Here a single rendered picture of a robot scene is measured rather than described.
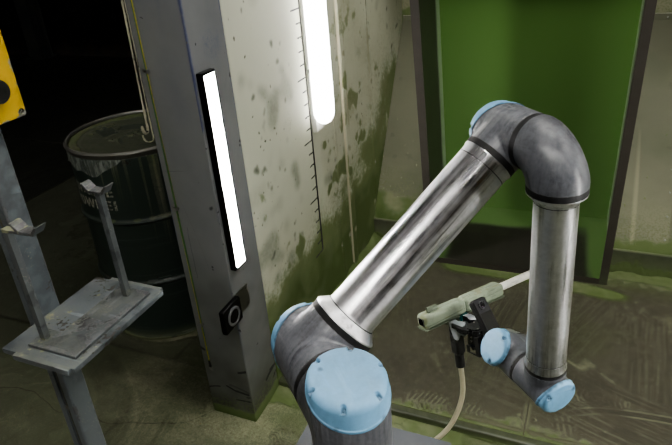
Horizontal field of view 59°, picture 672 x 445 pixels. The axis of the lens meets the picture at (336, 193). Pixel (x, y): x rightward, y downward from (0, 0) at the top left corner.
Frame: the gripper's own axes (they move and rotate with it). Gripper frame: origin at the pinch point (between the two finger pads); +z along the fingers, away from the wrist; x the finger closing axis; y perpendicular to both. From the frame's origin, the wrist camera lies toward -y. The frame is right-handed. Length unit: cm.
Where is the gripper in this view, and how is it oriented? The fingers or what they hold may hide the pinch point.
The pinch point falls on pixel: (452, 316)
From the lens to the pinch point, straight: 186.9
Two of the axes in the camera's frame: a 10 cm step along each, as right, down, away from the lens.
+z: -5.1, -1.0, 8.5
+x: 8.4, -2.5, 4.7
